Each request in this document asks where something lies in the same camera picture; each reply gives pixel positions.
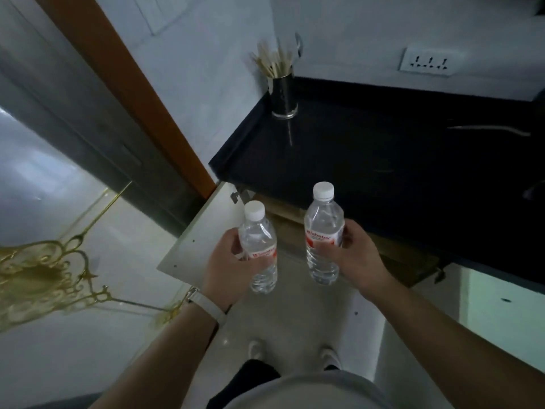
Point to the person's left hand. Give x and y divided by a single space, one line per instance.
225 272

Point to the person's right hand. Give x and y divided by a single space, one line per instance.
362 264

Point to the red-label water bottle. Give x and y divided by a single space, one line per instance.
323 221
257 238

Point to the person's right forearm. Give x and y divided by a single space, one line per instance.
460 353

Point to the person's left forearm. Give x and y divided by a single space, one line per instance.
162 370

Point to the white smartwatch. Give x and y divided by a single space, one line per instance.
208 304

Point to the white left sneaker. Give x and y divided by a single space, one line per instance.
256 349

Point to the white sneaker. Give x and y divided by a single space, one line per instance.
256 349
330 357

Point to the white right sneaker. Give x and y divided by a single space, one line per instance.
330 357

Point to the black trousers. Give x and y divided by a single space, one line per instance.
242 379

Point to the light grey t-shirt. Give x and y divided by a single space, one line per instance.
315 391

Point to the glass door gold pattern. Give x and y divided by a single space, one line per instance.
64 272

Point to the bundle of wooden chopsticks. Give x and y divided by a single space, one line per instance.
272 61

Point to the metal spoon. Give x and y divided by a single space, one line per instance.
298 42

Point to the brown wooden door frame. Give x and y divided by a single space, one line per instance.
127 89

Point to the white triple wall socket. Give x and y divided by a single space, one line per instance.
430 61

